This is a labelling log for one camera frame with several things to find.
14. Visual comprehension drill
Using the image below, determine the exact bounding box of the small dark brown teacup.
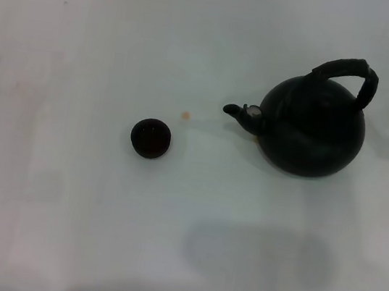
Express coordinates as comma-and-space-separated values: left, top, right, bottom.
127, 114, 175, 163

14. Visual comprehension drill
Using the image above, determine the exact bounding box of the black round teapot with handle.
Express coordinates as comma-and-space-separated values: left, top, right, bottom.
214, 39, 382, 187

